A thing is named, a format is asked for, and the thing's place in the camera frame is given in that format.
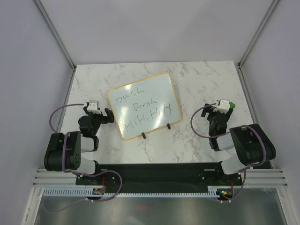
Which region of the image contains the green whiteboard eraser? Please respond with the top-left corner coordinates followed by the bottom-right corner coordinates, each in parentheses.
top-left (229, 102), bottom-right (236, 109)

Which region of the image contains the white whiteboard with wooden frame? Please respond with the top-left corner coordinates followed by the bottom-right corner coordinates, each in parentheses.
top-left (107, 72), bottom-right (183, 140)

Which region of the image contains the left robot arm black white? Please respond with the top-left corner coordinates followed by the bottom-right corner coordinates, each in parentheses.
top-left (44, 104), bottom-right (114, 185)

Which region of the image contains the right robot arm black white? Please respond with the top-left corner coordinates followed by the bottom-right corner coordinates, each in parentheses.
top-left (201, 104), bottom-right (276, 185)

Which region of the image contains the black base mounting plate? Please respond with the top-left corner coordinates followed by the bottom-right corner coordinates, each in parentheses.
top-left (76, 163), bottom-right (242, 194)

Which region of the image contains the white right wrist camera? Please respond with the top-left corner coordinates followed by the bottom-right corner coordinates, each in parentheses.
top-left (213, 99), bottom-right (230, 113)

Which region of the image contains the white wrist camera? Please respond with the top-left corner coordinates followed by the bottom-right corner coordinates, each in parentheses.
top-left (87, 100), bottom-right (100, 113)
top-left (213, 99), bottom-right (230, 113)

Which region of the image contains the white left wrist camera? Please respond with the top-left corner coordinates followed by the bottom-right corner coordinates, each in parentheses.
top-left (87, 100), bottom-right (100, 113)

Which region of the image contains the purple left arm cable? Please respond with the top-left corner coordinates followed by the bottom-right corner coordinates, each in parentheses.
top-left (49, 103), bottom-right (123, 214)

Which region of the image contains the right aluminium corner post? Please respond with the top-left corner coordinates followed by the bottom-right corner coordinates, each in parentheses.
top-left (236, 0), bottom-right (282, 70)

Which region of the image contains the aluminium corner post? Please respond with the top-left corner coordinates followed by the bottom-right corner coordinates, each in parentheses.
top-left (32, 0), bottom-right (77, 70)
top-left (236, 0), bottom-right (282, 70)

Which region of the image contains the white slotted cable duct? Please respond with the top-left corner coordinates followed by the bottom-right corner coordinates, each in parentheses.
top-left (42, 187), bottom-right (219, 198)

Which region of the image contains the aluminium rail frame front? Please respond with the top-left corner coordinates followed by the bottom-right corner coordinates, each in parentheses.
top-left (33, 169), bottom-right (287, 188)

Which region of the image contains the left aluminium corner post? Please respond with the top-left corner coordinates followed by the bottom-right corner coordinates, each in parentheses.
top-left (32, 0), bottom-right (77, 70)

